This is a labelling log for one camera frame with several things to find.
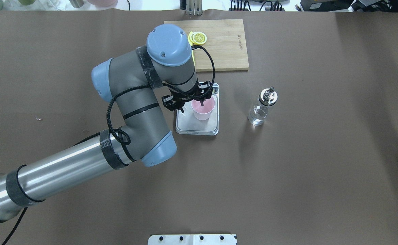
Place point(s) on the bamboo cutting board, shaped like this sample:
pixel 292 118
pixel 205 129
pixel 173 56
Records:
pixel 226 41

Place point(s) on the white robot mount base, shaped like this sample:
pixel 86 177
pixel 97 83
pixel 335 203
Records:
pixel 193 239

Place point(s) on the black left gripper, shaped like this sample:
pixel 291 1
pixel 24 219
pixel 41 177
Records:
pixel 184 97

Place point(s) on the lemon slice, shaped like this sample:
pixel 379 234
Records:
pixel 199 38
pixel 189 38

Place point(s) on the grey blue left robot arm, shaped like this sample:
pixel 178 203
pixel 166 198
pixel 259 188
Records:
pixel 136 128

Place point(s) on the aluminium frame post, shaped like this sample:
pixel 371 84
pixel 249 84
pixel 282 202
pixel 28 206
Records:
pixel 194 7

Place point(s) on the digital kitchen scale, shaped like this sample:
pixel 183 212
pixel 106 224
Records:
pixel 186 123

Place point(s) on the glass sauce bottle metal spout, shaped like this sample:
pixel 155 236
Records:
pixel 262 106

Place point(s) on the pink plastic cup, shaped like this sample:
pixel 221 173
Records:
pixel 202 110

